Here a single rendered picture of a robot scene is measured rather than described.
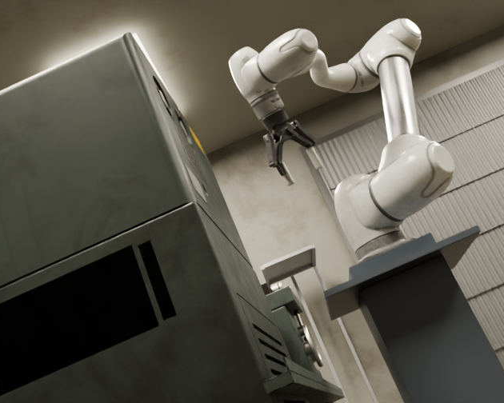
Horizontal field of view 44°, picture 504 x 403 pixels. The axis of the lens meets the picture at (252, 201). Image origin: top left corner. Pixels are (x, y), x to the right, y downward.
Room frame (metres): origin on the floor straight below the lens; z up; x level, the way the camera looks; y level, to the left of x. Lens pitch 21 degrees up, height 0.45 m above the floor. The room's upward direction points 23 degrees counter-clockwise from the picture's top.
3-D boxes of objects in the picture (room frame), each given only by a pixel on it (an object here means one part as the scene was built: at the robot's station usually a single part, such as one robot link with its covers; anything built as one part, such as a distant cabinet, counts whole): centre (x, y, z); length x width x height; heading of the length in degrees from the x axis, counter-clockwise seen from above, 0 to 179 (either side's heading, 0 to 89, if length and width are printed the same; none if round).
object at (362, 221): (1.84, -0.31, 0.97); 0.18 x 0.16 x 0.22; 46
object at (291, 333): (2.34, 0.06, 0.73); 0.27 x 0.12 x 0.27; 178
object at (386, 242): (1.87, -0.30, 0.83); 0.22 x 0.18 x 0.06; 179
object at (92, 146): (1.29, 0.32, 1.06); 0.59 x 0.48 x 0.39; 178
